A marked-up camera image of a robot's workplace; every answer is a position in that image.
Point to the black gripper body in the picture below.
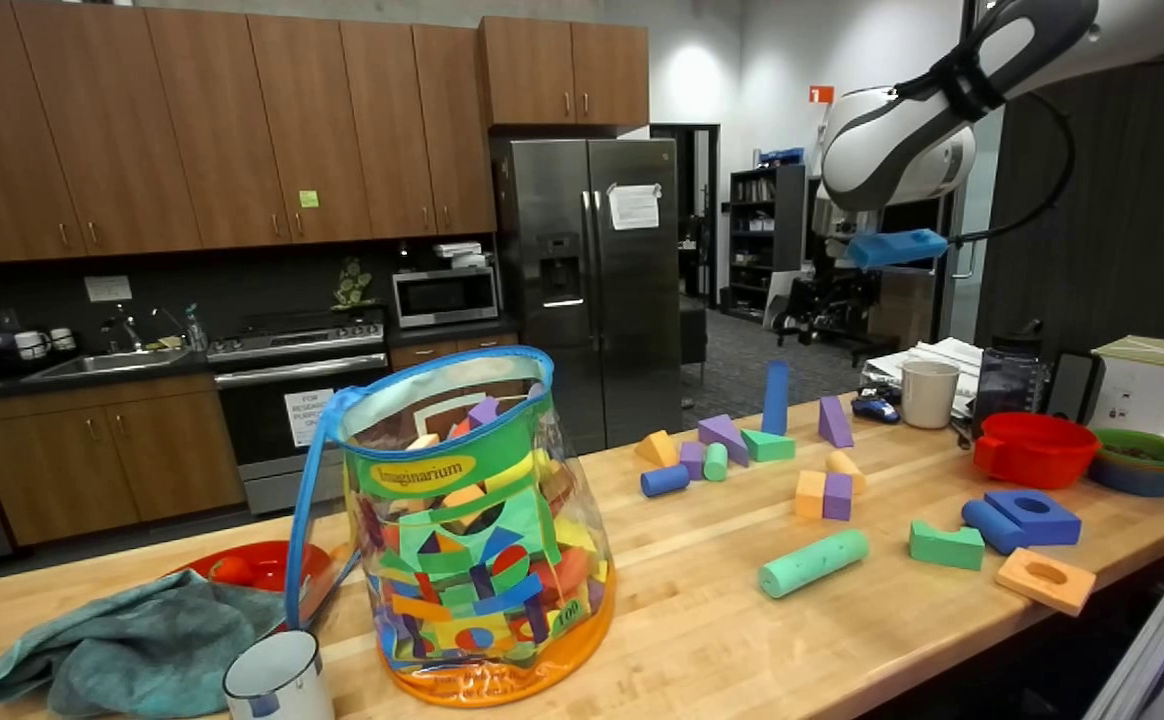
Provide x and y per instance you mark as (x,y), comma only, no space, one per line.
(890,248)

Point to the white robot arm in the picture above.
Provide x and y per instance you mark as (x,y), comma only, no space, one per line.
(915,140)

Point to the clear bag of blocks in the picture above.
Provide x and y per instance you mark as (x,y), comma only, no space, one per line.
(480,548)

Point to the white cup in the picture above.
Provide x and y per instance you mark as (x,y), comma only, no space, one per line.
(925,393)

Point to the purple foam wedge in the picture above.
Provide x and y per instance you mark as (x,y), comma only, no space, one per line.
(833,422)

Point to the green foam trapezoid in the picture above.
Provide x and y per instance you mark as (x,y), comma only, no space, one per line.
(770,445)

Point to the purple foam cube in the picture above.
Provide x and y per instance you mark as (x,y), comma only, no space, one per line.
(839,496)

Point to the red bowl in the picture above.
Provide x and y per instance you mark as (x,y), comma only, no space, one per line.
(1032,448)

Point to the small green foam cylinder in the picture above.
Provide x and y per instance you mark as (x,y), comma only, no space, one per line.
(714,461)

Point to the white container green lid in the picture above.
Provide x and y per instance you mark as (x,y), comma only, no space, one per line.
(1130,387)

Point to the blue square block with hole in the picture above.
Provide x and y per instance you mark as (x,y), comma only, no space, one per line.
(1036,519)

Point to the blue foam cylinder large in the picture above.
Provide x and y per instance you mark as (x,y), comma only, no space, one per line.
(993,521)

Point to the stainless steel refrigerator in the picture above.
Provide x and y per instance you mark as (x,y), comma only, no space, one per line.
(590,272)

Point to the green notched foam block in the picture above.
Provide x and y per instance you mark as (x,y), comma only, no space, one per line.
(946,546)

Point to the small orange foam block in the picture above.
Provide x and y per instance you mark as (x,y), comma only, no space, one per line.
(657,448)

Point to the stacked green blue bowls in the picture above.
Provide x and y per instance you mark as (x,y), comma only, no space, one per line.
(1130,461)

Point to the small blue foam cylinder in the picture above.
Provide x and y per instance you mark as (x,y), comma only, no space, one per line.
(665,480)

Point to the orange block with hole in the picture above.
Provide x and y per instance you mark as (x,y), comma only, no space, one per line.
(1046,581)

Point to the microwave oven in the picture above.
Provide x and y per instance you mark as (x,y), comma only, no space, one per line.
(445,298)

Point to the oven range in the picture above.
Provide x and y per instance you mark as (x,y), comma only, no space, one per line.
(274,393)

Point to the red plate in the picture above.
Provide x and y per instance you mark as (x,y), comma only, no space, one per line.
(244,566)

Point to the white enamel mug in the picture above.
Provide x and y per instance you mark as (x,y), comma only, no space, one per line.
(278,676)

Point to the teal cloth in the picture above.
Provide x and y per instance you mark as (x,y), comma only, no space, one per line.
(153,649)

